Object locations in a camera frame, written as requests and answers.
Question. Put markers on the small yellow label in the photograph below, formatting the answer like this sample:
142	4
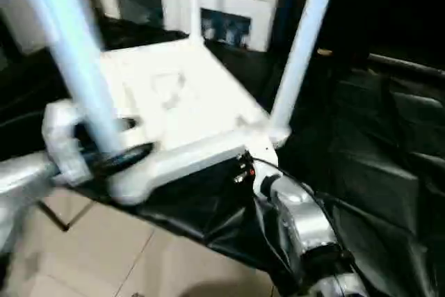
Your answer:
324	52

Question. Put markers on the white plastic table leg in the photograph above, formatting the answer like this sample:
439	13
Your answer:
195	1
302	46
76	60

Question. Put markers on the white plastic table top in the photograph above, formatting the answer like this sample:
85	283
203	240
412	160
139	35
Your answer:
188	95

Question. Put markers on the black table mat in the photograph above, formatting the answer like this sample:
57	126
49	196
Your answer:
389	144

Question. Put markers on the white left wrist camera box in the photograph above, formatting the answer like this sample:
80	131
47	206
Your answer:
64	144

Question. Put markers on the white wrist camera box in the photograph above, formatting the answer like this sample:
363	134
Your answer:
64	144
264	168

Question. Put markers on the silver metal rod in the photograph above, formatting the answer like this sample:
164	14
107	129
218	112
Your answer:
410	64

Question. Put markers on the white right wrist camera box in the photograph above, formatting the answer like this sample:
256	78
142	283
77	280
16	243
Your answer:
264	168

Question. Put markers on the black fabric backdrop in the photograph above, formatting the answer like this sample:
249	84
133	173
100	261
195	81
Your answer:
382	5

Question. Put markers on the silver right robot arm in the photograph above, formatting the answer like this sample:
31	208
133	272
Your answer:
309	227

